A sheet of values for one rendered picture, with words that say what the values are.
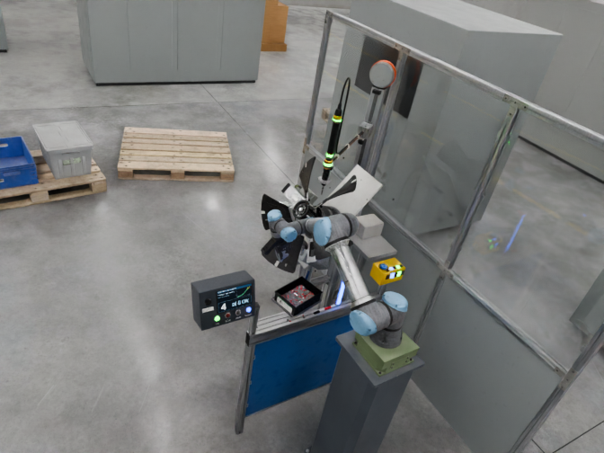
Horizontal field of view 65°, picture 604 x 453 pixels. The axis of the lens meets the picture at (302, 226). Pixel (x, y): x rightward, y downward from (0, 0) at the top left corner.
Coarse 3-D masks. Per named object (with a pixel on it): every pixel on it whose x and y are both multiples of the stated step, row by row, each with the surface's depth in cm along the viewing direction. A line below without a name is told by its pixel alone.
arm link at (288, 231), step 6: (282, 222) 243; (294, 222) 244; (276, 228) 243; (282, 228) 240; (288, 228) 239; (294, 228) 241; (300, 228) 244; (282, 234) 239; (288, 234) 237; (294, 234) 239; (288, 240) 239
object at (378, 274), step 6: (378, 264) 263; (390, 264) 265; (396, 264) 266; (402, 264) 267; (372, 270) 266; (378, 270) 261; (384, 270) 260; (390, 270) 261; (396, 270) 262; (402, 270) 264; (372, 276) 267; (378, 276) 262; (384, 276) 259; (396, 276) 265; (402, 276) 268; (378, 282) 263; (384, 282) 262; (390, 282) 266
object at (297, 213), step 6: (300, 204) 272; (306, 204) 269; (294, 210) 272; (306, 210) 266; (312, 210) 269; (318, 210) 276; (294, 216) 270; (300, 216) 269; (312, 216) 269; (318, 216) 274
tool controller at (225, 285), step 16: (240, 272) 216; (192, 288) 205; (208, 288) 202; (224, 288) 203; (240, 288) 207; (192, 304) 209; (208, 304) 200; (240, 304) 210; (208, 320) 204; (224, 320) 209
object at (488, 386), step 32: (320, 192) 392; (384, 224) 327; (416, 256) 304; (416, 288) 310; (448, 288) 285; (416, 320) 315; (448, 320) 290; (480, 320) 268; (448, 352) 295; (480, 352) 272; (512, 352) 253; (416, 384) 327; (448, 384) 300; (480, 384) 276; (512, 384) 256; (544, 384) 239; (448, 416) 305; (480, 416) 281; (512, 416) 260; (480, 448) 285
